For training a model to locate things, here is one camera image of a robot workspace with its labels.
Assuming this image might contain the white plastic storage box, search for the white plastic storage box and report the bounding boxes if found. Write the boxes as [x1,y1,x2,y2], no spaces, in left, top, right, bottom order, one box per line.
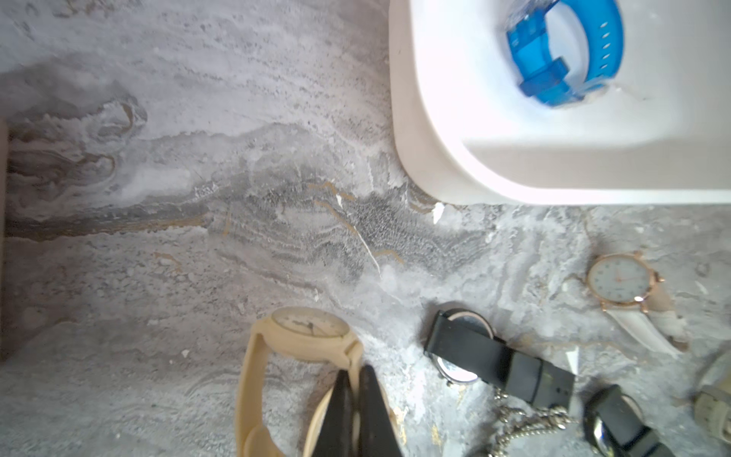
[388,1,730,206]

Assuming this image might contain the cream silicone watch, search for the cream silicone watch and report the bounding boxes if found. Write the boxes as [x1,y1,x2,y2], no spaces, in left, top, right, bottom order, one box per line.
[234,307,401,456]

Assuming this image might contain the gold bracelet watch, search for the gold bracelet watch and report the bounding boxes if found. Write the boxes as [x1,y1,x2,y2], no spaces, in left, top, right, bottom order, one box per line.
[694,350,730,445]

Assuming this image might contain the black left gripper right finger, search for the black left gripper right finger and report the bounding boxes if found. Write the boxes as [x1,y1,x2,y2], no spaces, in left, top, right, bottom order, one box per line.
[358,365,403,457]

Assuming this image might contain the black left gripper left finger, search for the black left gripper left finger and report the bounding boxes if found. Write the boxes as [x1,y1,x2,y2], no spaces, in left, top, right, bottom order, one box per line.
[312,371,354,457]

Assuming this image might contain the blue translucent plastic watch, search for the blue translucent plastic watch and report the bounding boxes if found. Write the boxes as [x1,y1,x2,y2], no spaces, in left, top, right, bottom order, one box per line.
[504,0,624,108]

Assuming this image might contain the black watch with keychain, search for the black watch with keychain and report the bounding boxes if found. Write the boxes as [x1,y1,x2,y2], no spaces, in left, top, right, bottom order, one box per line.
[425,308,575,456]

